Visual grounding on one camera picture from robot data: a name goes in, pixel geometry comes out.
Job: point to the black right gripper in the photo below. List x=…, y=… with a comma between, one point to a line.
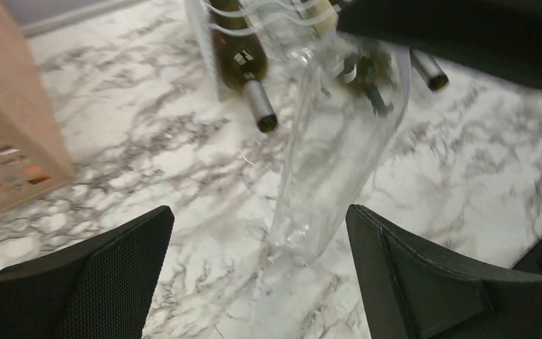
x=500, y=38

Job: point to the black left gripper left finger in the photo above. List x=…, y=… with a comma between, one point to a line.
x=101, y=287

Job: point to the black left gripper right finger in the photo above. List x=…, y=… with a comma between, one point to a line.
x=414, y=288

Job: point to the green bottle dark brown label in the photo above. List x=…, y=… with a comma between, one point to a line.
x=429, y=70

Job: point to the clear tall glass bottle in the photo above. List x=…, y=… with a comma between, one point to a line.
x=336, y=141

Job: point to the green bottle grey foil neck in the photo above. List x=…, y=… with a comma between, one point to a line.
x=242, y=64

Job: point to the green wine bottle white label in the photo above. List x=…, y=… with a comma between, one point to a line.
x=362, y=67

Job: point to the clear glass wine bottle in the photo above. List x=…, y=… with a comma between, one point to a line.
x=289, y=29

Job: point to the pink plastic organizer basket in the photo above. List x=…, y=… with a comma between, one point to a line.
x=33, y=157

